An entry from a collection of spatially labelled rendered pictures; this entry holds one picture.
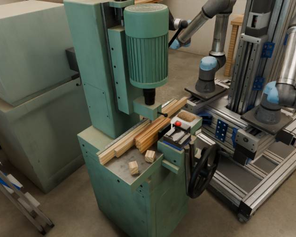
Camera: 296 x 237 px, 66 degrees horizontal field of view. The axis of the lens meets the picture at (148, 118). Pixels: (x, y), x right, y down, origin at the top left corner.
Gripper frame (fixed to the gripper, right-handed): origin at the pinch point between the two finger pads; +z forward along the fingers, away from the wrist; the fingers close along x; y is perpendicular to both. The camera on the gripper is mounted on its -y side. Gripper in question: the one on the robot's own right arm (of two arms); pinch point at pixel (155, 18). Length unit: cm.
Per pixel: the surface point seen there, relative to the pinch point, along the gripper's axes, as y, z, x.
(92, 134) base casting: 30, -25, -104
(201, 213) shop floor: 115, -85, -75
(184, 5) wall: 71, 113, 233
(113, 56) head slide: -19, -44, -89
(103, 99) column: 4, -36, -96
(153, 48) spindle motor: -26, -66, -87
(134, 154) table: 19, -64, -108
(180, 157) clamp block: 17, -84, -99
